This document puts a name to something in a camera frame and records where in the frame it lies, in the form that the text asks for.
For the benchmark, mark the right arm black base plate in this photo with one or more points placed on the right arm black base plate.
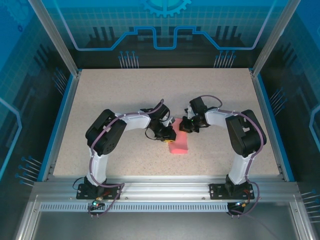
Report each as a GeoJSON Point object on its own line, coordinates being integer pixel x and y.
{"type": "Point", "coordinates": [216, 192]}

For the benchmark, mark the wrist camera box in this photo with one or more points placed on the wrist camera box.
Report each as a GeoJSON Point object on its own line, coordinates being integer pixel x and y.
{"type": "Point", "coordinates": [168, 120]}
{"type": "Point", "coordinates": [189, 112]}

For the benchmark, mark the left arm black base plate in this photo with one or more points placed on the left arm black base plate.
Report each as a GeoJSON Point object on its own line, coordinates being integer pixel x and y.
{"type": "Point", "coordinates": [82, 193]}

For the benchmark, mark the pink paper sheet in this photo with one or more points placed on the pink paper sheet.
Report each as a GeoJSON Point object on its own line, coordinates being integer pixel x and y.
{"type": "Point", "coordinates": [178, 147]}

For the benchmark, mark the aluminium frame post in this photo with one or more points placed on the aluminium frame post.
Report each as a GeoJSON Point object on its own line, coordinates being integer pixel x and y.
{"type": "Point", "coordinates": [272, 40]}
{"type": "Point", "coordinates": [57, 42]}

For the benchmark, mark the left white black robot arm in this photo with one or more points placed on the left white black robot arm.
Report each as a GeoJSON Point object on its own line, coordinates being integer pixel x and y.
{"type": "Point", "coordinates": [105, 135]}

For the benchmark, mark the aluminium side rail blue edge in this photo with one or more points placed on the aluminium side rail blue edge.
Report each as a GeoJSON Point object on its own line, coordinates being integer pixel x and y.
{"type": "Point", "coordinates": [68, 107]}
{"type": "Point", "coordinates": [262, 105]}

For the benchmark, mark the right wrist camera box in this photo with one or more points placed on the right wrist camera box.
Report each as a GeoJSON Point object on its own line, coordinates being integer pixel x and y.
{"type": "Point", "coordinates": [189, 112]}

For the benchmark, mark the grey metal base tray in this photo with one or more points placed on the grey metal base tray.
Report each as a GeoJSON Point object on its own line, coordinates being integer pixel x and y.
{"type": "Point", "coordinates": [160, 225]}

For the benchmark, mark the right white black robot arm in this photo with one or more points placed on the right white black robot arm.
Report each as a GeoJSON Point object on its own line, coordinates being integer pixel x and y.
{"type": "Point", "coordinates": [245, 135]}

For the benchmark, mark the aluminium mounting rail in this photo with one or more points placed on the aluminium mounting rail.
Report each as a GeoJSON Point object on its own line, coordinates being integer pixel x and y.
{"type": "Point", "coordinates": [162, 187]}

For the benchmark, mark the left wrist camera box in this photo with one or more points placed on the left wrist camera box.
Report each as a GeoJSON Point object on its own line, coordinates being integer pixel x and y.
{"type": "Point", "coordinates": [168, 120]}

